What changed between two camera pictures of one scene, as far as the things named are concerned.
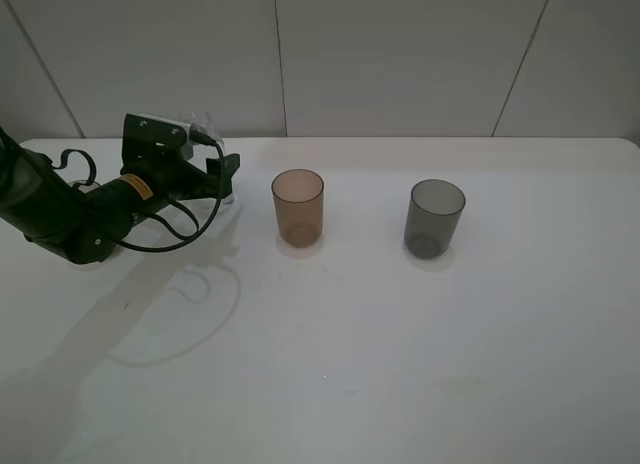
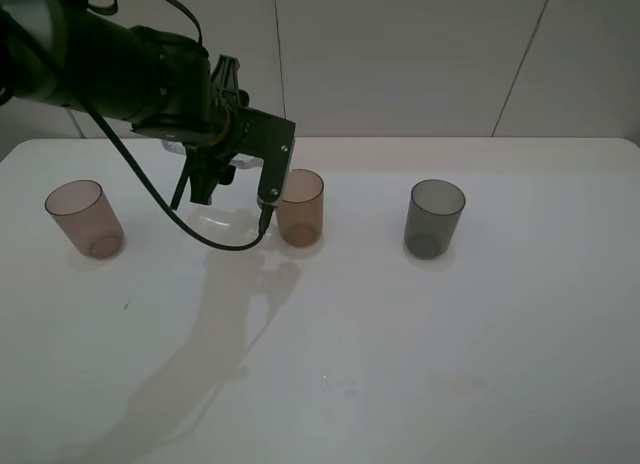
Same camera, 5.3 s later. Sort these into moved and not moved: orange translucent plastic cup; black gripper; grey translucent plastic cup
Moved: black gripper
Not moved: orange translucent plastic cup; grey translucent plastic cup
